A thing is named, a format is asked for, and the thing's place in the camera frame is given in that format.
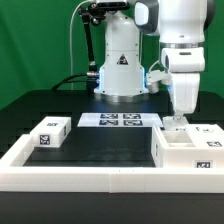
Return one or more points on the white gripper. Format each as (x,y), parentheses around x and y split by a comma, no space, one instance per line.
(183,67)

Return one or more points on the white cabinet body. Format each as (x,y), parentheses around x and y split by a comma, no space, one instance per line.
(175,149)

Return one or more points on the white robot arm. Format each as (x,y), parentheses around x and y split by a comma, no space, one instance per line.
(179,25)

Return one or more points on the white marker tag sheet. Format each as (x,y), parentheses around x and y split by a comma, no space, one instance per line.
(119,120)

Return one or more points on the small white box part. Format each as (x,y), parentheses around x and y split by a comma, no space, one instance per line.
(51,131)

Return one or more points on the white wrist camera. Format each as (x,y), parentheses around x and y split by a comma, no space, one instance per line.
(155,77)

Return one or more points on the white U-shaped fence frame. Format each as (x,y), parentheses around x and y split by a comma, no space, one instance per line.
(16,176)

